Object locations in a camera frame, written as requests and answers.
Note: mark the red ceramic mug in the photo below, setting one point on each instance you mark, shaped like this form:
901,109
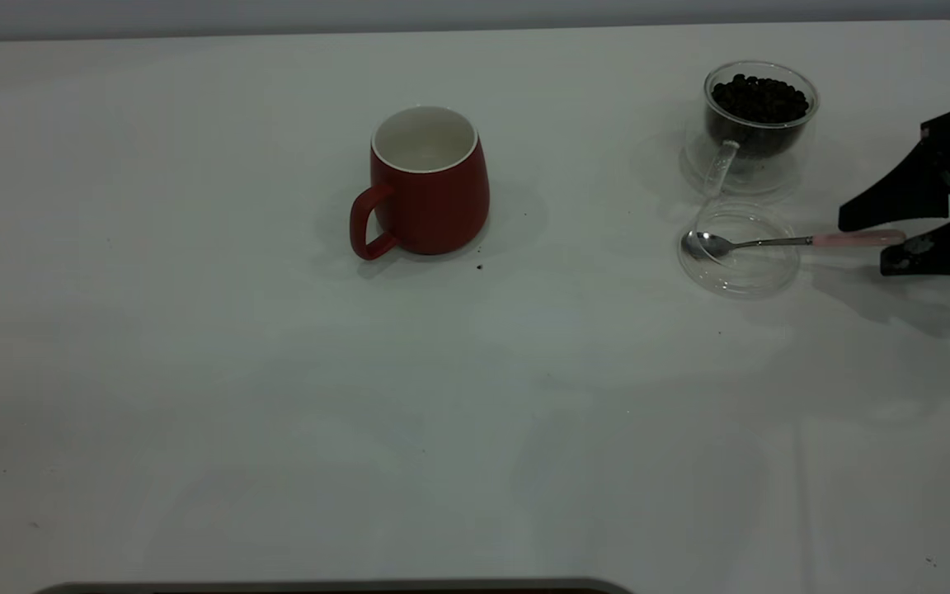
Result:
434,206

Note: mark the dark coffee beans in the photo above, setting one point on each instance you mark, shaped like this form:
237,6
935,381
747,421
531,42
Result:
759,99

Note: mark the clear glass saucer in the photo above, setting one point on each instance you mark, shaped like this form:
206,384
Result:
751,276

